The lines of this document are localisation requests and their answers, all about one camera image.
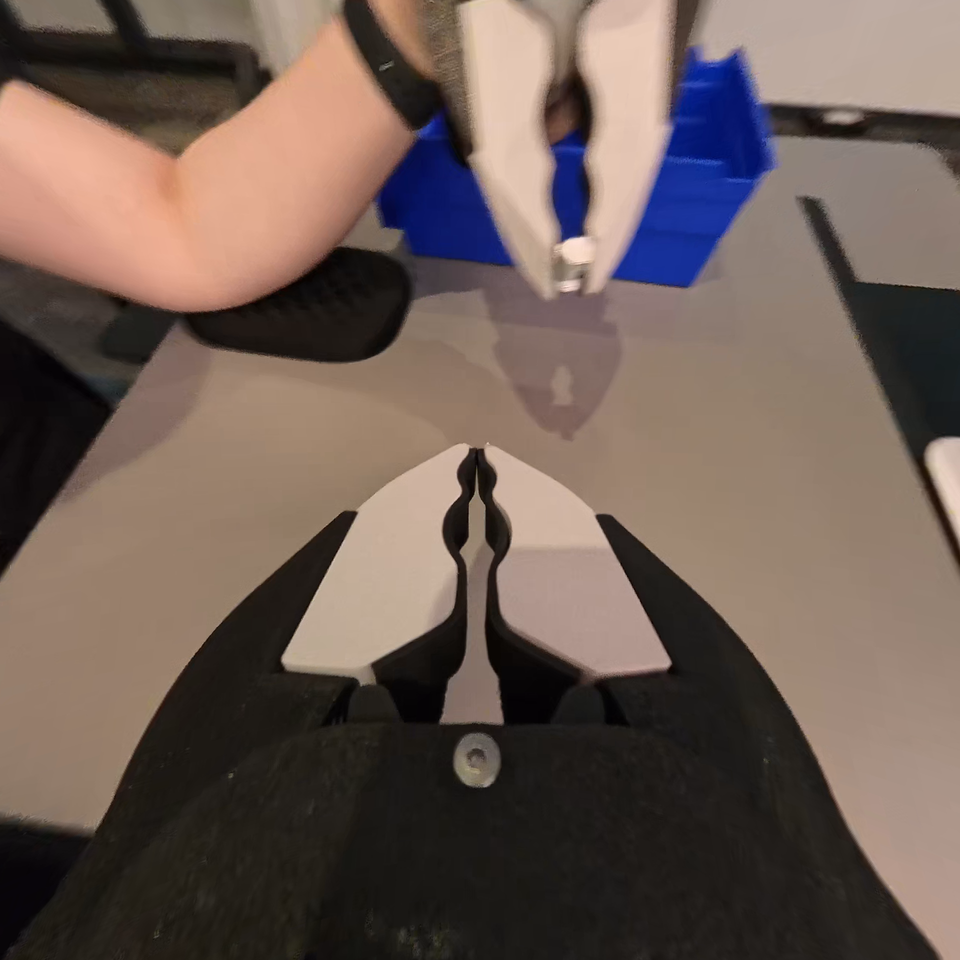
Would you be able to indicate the steel hex bolt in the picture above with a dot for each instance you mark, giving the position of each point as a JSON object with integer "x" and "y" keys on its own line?
{"x": 570, "y": 259}

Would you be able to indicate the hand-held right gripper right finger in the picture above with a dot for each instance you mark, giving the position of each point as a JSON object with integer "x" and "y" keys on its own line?
{"x": 577, "y": 600}

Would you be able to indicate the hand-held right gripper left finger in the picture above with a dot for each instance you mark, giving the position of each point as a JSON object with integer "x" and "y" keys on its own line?
{"x": 375, "y": 592}

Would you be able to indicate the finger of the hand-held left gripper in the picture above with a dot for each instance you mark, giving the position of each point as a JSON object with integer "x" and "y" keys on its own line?
{"x": 630, "y": 112}
{"x": 510, "y": 112}

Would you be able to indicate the black wrist band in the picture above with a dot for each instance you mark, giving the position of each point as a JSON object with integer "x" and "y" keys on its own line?
{"x": 390, "y": 67}

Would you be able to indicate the person's left hand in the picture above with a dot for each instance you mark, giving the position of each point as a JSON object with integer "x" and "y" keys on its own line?
{"x": 566, "y": 112}

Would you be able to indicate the blue plastic bin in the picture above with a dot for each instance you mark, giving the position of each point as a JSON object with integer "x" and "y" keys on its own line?
{"x": 675, "y": 210}

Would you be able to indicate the black chair base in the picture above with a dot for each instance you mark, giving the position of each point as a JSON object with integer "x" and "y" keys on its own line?
{"x": 150, "y": 45}

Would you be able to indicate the person's left forearm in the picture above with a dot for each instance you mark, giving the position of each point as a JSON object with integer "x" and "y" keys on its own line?
{"x": 187, "y": 210}

